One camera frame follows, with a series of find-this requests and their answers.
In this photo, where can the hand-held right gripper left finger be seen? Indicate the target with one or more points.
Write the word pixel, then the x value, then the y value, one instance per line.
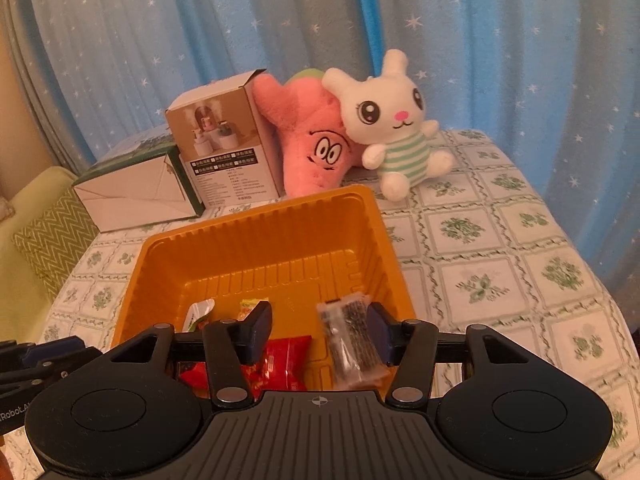
pixel 260 332

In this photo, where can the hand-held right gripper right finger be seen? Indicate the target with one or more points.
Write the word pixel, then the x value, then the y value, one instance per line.
pixel 377 334

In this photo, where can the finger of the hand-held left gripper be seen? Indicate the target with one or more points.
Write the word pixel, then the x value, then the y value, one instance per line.
pixel 55 350
pixel 65 367

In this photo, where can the dark clear snack packet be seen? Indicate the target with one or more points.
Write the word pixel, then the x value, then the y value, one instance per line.
pixel 350 345

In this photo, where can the green yellow candy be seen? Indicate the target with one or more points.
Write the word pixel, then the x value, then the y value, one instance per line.
pixel 246 306

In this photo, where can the large red snack packet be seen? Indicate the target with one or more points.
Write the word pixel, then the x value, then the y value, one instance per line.
pixel 282 360

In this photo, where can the clear wrapper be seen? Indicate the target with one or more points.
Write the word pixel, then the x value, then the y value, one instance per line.
pixel 200 311

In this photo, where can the small red snack packet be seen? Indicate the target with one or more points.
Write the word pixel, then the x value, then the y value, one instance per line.
pixel 194 376

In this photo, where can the orange plastic tray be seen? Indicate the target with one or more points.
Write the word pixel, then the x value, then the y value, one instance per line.
pixel 280 250

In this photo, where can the pale yellow sofa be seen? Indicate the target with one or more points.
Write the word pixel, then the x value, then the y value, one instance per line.
pixel 20 285

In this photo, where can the green zigzag pillow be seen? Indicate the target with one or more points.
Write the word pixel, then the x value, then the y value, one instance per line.
pixel 50 240

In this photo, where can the white and green box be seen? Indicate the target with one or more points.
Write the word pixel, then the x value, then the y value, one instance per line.
pixel 130 195

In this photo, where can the brown cardboard box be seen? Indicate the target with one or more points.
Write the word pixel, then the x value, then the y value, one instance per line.
pixel 230 150

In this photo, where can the pink star plush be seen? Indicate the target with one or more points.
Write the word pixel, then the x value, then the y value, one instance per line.
pixel 310 150

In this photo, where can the white bunny plush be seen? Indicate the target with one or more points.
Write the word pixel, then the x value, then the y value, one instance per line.
pixel 390 125

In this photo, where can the blue star curtain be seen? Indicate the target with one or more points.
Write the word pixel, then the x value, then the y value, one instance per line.
pixel 500 35

